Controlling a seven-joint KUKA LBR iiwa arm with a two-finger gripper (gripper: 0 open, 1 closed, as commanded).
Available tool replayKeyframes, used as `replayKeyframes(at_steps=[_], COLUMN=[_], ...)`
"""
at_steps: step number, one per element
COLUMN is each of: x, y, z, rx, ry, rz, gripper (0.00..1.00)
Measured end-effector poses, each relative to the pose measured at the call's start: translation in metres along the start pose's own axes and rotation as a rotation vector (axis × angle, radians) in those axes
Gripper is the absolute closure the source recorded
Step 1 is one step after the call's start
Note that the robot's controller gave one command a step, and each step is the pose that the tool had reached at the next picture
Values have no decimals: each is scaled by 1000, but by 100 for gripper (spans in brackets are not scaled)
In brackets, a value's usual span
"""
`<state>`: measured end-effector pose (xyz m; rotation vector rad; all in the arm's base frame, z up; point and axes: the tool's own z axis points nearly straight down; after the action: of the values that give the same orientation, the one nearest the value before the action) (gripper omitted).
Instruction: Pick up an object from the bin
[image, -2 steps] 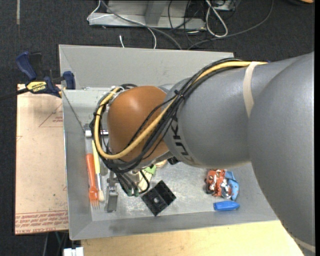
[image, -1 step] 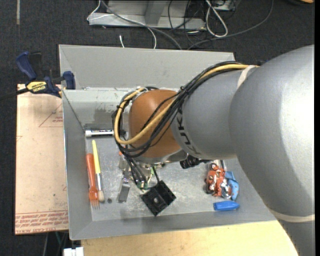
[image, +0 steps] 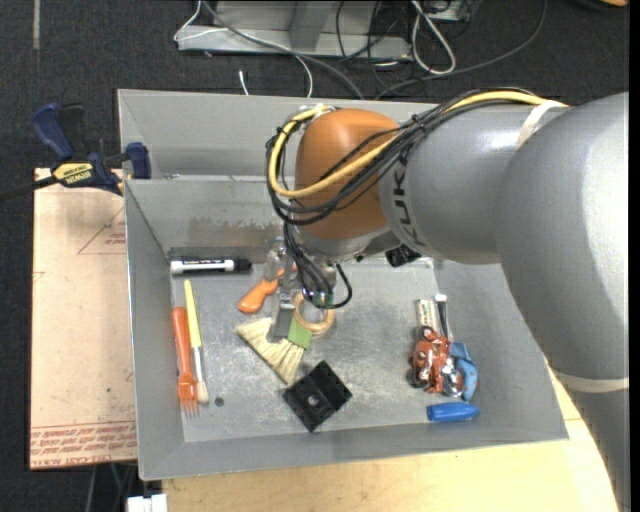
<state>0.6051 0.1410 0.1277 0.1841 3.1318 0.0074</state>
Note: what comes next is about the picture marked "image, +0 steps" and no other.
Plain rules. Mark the grey metal bin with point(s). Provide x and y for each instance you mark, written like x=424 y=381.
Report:
x=380 y=330

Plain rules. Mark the red toy motorcycle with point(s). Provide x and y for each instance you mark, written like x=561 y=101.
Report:
x=431 y=360

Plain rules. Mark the white and green tube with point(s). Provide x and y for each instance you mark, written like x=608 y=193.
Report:
x=425 y=312

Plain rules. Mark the black pen with white cap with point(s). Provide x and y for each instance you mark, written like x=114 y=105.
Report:
x=443 y=315

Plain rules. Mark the black cylinder on white bracket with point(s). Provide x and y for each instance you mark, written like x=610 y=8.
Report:
x=400 y=256

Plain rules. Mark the orange plastic fork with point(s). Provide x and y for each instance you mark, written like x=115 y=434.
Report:
x=182 y=345

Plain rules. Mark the blue plastic cap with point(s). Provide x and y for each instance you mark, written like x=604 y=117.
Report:
x=450 y=412

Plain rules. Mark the black square plastic plate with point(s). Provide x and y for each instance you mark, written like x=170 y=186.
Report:
x=317 y=395

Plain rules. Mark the black and white marker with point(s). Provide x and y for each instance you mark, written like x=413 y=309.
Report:
x=205 y=265

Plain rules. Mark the brown cardboard board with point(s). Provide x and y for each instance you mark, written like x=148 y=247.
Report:
x=75 y=310

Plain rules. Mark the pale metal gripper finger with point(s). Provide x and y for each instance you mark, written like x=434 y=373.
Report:
x=272 y=265
x=282 y=320

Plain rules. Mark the blue toy figure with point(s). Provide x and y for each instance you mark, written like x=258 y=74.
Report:
x=469 y=372

